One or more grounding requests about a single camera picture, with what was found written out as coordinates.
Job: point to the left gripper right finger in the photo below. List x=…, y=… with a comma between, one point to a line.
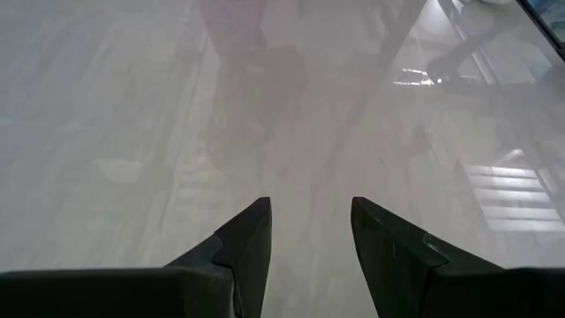
x=397, y=274

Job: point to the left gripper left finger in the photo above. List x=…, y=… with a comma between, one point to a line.
x=238, y=265

